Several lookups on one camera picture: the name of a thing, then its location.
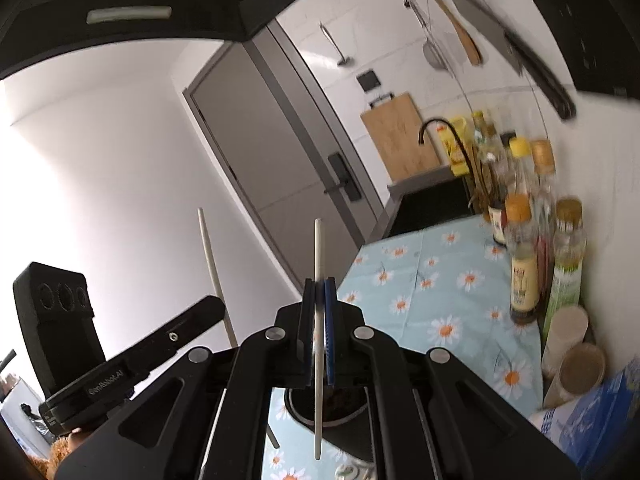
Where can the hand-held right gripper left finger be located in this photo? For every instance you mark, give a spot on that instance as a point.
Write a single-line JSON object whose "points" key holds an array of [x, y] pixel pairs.
{"points": [[309, 320]]}

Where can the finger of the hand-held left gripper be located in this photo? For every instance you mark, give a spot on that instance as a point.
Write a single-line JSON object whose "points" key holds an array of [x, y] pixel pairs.
{"points": [[175, 332]]}

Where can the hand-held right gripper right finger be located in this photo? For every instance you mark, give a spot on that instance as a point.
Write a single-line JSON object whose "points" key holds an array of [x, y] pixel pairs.
{"points": [[330, 330]]}

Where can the beige chopstick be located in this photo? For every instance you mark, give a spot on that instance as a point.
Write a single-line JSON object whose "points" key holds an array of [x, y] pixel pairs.
{"points": [[318, 260], [212, 260]]}

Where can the black utensil holder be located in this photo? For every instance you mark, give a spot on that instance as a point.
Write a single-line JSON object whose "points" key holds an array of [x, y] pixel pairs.
{"points": [[345, 410]]}

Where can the daisy printed tablecloth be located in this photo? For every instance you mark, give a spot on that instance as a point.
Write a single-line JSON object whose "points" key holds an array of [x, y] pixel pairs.
{"points": [[450, 280]]}

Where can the steel sink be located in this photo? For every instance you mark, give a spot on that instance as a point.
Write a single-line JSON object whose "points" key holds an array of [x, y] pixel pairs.
{"points": [[430, 205]]}

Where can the grey door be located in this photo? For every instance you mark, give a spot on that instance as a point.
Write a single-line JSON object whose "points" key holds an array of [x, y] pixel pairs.
{"points": [[280, 150]]}

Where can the wooden cutting board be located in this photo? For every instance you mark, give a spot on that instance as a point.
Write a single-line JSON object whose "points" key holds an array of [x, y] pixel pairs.
{"points": [[400, 140]]}

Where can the cluster of condiment bottles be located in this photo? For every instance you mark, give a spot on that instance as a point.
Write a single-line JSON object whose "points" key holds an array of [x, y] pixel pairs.
{"points": [[525, 270]]}

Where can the yellow dish soap bottle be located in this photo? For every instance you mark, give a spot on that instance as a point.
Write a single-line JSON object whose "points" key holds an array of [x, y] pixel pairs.
{"points": [[447, 149]]}

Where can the black faucet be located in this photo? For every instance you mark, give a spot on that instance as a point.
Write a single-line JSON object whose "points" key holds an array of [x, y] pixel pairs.
{"points": [[462, 147]]}

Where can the white seasoning jar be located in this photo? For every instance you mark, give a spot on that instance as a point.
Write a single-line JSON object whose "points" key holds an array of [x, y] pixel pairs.
{"points": [[565, 330]]}

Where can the brown lid seasoning jar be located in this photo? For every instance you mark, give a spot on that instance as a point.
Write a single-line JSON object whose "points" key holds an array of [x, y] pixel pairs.
{"points": [[580, 375]]}

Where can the hanging metal utensil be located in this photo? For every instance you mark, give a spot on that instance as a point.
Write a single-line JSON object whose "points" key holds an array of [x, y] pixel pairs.
{"points": [[336, 47]]}

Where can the blue and white salt bag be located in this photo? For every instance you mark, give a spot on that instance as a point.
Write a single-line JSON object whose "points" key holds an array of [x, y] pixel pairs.
{"points": [[600, 410]]}

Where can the metal mesh strainer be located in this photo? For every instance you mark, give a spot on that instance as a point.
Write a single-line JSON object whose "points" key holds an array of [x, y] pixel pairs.
{"points": [[436, 55]]}

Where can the wooden spatula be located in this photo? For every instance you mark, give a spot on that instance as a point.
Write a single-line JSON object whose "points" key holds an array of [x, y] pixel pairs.
{"points": [[470, 45]]}

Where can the steel cleaver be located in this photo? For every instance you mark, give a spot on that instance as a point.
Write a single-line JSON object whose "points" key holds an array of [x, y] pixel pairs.
{"points": [[480, 15]]}

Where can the black socket panel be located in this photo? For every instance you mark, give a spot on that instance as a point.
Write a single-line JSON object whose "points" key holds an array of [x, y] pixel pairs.
{"points": [[590, 35]]}

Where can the black wall switch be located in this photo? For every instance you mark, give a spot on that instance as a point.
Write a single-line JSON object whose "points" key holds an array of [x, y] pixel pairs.
{"points": [[368, 81]]}

